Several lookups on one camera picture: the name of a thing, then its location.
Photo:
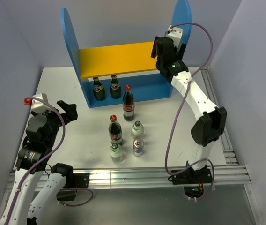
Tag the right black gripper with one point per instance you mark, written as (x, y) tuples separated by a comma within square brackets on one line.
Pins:
[(179, 55)]

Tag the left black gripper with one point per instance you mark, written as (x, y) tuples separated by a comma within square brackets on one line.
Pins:
[(70, 114)]

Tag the cola bottle front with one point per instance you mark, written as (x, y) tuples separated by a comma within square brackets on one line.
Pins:
[(115, 131)]

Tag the tall cola bottle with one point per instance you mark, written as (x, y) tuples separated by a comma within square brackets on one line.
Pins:
[(128, 104)]

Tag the clear water bottle front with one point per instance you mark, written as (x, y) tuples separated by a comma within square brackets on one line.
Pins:
[(116, 152)]

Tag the clear water bottle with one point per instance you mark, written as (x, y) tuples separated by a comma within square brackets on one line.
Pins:
[(137, 130), (116, 152)]

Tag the silver energy can front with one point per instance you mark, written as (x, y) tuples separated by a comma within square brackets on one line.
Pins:
[(138, 146)]

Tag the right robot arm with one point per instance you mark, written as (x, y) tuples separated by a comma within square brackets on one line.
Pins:
[(210, 119)]

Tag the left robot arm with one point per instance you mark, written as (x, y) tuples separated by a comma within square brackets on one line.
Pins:
[(44, 135)]

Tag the blue and yellow wooden shelf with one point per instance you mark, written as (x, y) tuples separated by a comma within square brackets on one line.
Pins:
[(131, 62)]

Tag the left green glass bottle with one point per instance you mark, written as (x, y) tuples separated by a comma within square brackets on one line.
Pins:
[(98, 89)]

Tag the green glass bottle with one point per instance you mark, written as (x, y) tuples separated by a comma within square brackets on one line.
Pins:
[(98, 89), (115, 89)]

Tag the right green glass bottle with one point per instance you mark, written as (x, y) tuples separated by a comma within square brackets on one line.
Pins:
[(115, 89)]

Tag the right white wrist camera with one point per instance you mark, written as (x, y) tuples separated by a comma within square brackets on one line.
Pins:
[(175, 34)]

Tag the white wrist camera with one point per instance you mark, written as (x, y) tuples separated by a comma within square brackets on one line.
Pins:
[(37, 106), (175, 34)]

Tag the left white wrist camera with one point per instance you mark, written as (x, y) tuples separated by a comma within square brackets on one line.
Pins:
[(37, 106)]

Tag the aluminium front rail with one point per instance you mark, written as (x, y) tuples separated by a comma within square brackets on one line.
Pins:
[(151, 177)]

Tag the aluminium rail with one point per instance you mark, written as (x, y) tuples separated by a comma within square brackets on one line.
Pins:
[(151, 177), (218, 117)]

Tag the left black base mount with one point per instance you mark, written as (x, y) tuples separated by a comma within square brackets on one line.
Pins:
[(76, 182)]

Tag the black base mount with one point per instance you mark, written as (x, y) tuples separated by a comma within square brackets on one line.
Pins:
[(198, 178), (76, 182)]

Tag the aluminium right side rail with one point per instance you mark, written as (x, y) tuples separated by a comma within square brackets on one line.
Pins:
[(218, 117)]

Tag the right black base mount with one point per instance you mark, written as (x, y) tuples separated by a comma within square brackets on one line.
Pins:
[(198, 178)]

